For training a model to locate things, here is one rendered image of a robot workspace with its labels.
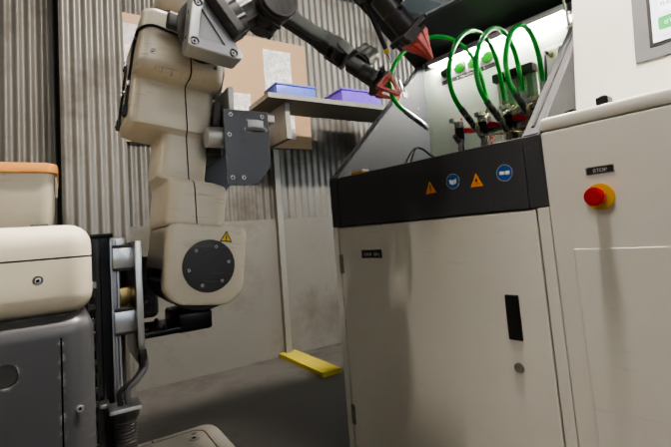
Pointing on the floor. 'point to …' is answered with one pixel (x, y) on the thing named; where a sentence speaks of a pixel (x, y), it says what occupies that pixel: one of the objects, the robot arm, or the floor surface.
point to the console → (613, 219)
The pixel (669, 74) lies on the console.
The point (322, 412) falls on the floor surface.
